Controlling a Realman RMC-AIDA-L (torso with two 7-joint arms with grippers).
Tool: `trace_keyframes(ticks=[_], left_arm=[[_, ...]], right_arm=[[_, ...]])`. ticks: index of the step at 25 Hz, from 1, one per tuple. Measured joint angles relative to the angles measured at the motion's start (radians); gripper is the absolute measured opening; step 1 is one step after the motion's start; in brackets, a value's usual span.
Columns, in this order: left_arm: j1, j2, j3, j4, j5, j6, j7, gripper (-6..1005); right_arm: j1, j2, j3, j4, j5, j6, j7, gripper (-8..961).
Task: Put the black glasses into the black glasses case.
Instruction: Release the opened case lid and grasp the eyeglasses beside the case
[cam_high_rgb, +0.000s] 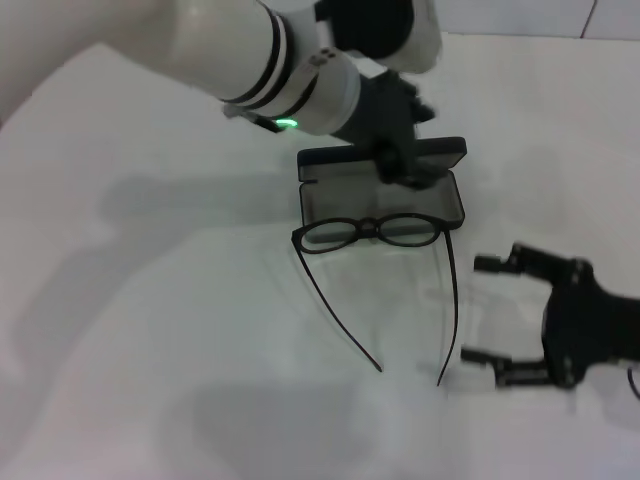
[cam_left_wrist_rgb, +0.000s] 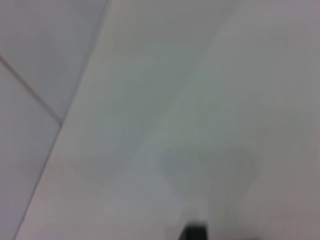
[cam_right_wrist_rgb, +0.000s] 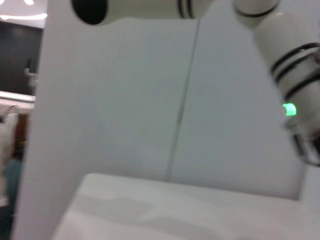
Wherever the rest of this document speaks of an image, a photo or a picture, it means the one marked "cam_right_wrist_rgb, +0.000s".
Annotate white counter ledge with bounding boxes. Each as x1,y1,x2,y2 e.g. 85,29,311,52
0,90,36,103

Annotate black cable with silver plug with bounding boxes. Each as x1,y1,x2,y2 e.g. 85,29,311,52
284,122,320,167

